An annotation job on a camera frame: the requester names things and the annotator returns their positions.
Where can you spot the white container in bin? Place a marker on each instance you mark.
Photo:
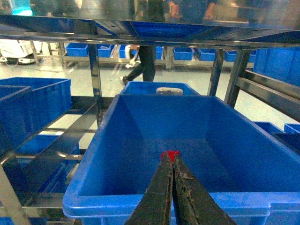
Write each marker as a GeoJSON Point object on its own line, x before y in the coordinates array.
{"type": "Point", "coordinates": [169, 91]}

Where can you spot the stainless steel rack frame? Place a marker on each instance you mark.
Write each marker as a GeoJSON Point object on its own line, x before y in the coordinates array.
{"type": "Point", "coordinates": [37, 190]}

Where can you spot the blue bin behind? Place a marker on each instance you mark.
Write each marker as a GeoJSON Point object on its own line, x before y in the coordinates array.
{"type": "Point", "coordinates": [150, 88]}

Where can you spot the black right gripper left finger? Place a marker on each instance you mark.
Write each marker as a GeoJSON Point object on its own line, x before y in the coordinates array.
{"type": "Point", "coordinates": [155, 205]}

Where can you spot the red toy block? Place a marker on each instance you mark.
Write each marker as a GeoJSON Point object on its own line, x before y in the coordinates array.
{"type": "Point", "coordinates": [171, 154]}

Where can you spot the large blue bin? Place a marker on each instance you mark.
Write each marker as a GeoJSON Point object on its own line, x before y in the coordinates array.
{"type": "Point", "coordinates": [28, 104]}
{"type": "Point", "coordinates": [250, 174]}

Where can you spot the walking person in black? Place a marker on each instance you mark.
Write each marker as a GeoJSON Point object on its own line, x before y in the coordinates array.
{"type": "Point", "coordinates": [146, 68]}

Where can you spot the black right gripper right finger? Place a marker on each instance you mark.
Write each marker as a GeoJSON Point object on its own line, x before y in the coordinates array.
{"type": "Point", "coordinates": [192, 203]}

